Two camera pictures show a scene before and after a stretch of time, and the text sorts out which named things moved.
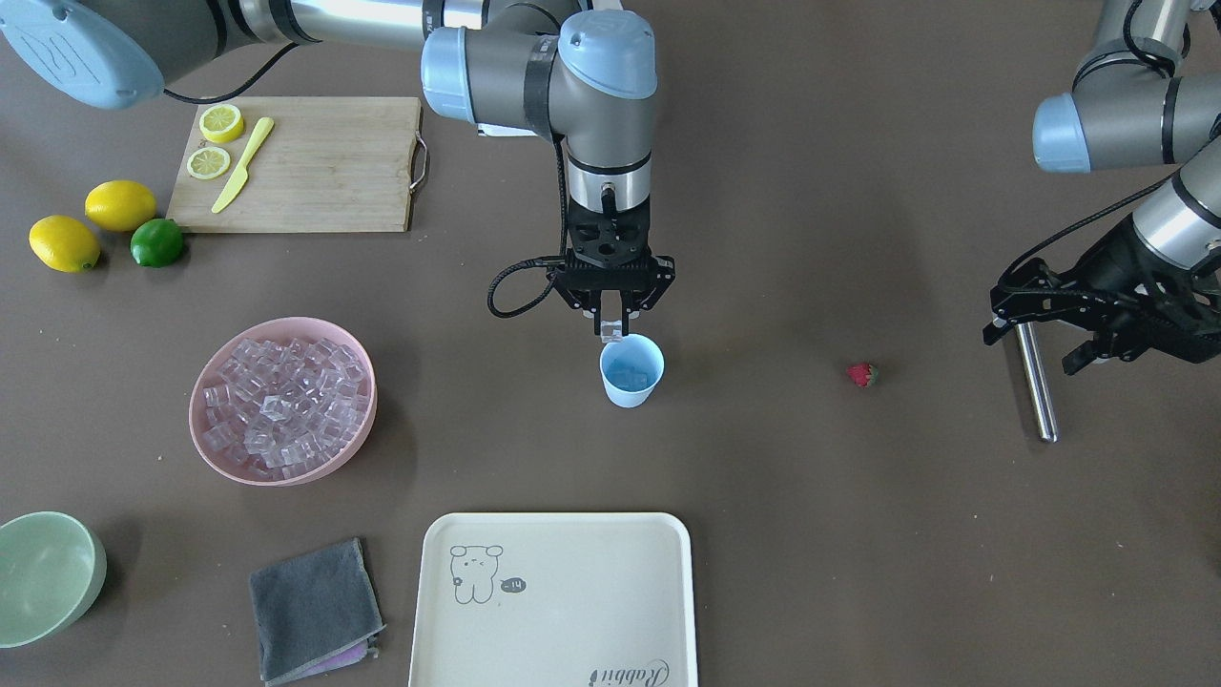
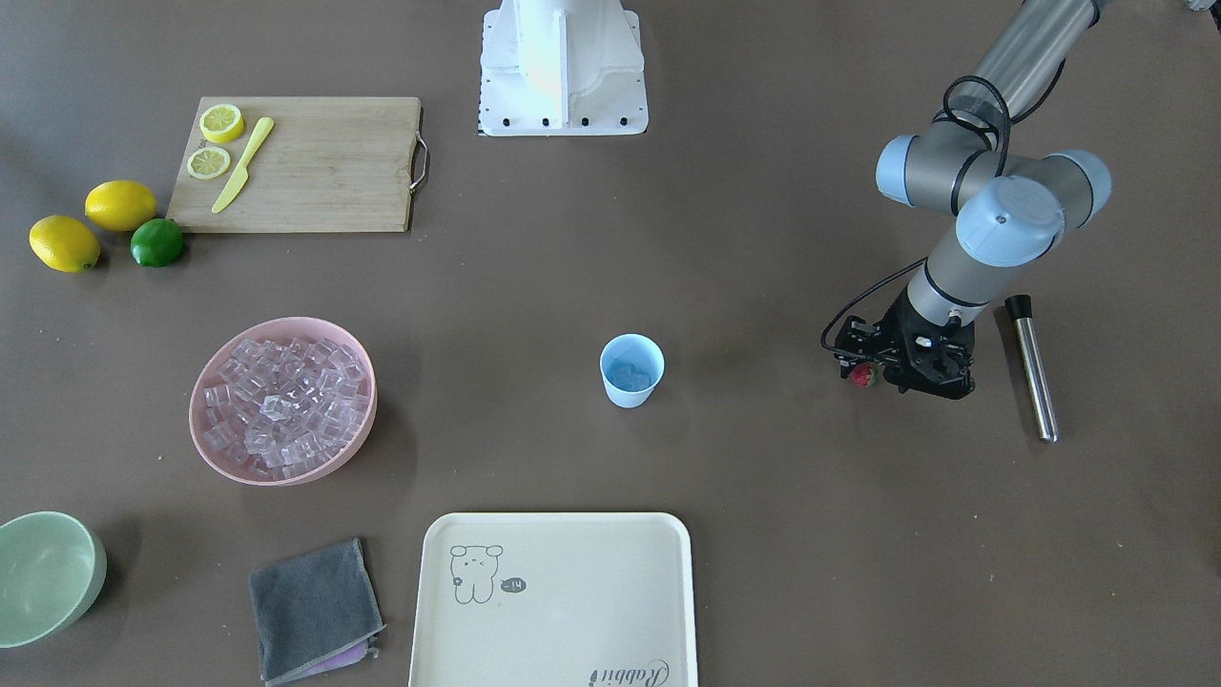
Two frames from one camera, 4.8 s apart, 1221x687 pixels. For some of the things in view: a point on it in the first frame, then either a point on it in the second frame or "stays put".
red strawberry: [864, 375] stays put
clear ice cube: [611, 331] to [628, 377]
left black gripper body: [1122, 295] to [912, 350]
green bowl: [52, 568] stays put
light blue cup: [631, 369] stays put
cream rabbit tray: [555, 599] stays put
